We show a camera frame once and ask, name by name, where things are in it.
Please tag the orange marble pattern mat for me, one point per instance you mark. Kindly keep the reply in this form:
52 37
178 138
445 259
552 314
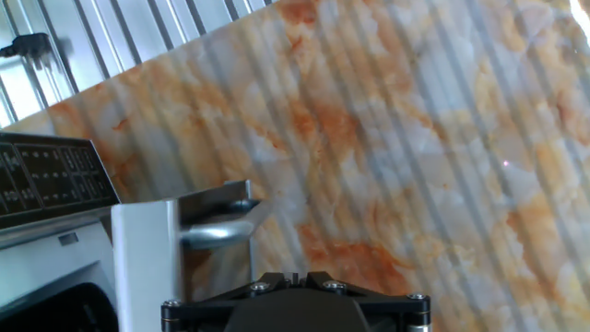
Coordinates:
392 161

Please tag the silver microwave oven body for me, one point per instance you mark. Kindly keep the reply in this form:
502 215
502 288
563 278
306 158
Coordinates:
50 258

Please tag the black wall plug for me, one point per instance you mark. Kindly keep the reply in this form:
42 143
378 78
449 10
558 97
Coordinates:
32 46

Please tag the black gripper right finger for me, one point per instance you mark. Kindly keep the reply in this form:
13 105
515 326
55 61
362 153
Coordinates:
396 313

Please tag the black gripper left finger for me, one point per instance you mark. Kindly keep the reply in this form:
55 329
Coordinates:
203 313

